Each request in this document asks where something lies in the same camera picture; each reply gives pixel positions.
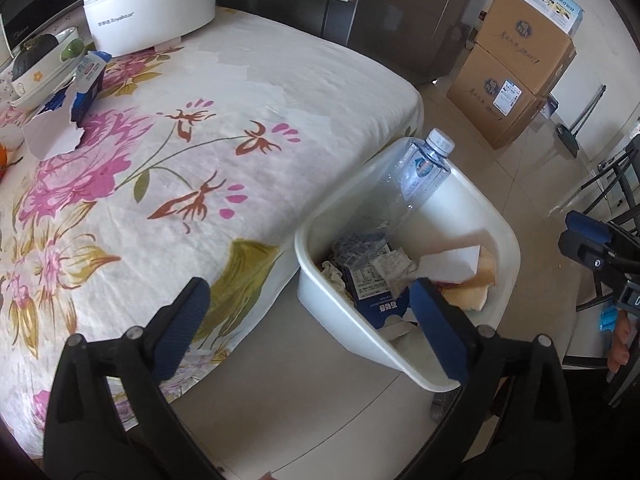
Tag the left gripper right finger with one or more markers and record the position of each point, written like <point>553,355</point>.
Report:
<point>510,418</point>

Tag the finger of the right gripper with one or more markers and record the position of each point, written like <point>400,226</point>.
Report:
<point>592,229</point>
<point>589,252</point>

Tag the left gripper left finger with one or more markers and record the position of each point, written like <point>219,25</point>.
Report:
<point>108,419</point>

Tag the torn brown cardboard box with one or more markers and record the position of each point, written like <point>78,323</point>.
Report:
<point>463,275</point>

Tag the clear plastic water bottle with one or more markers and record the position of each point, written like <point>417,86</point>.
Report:
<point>404,186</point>

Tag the blue cardboard food box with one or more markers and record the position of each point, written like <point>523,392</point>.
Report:
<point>373,298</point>

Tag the orange peel piece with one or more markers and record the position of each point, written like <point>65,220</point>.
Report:
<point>9,157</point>

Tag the small blue white carton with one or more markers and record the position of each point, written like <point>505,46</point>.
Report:
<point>81,92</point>

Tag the white plastic trash bin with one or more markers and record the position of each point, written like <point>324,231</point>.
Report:
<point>457,215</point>

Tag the person's right hand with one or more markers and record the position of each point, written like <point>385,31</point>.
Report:
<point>618,355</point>

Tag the black chair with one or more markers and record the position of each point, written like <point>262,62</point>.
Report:
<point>610,195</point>

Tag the broom and dustpan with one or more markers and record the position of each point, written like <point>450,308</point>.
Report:
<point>568,135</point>

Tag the lower cardboard box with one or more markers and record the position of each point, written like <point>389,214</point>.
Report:
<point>496,102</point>

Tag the upper cardboard box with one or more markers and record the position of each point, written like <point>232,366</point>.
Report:
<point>527,43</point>

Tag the blue white product box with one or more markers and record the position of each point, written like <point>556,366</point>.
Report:
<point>566,14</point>

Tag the grey refrigerator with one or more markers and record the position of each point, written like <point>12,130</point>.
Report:
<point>418,39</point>

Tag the floral tablecloth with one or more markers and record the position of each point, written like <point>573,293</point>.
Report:
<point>198,161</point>

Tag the white bowl with squash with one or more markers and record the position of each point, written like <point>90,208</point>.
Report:
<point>43,64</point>

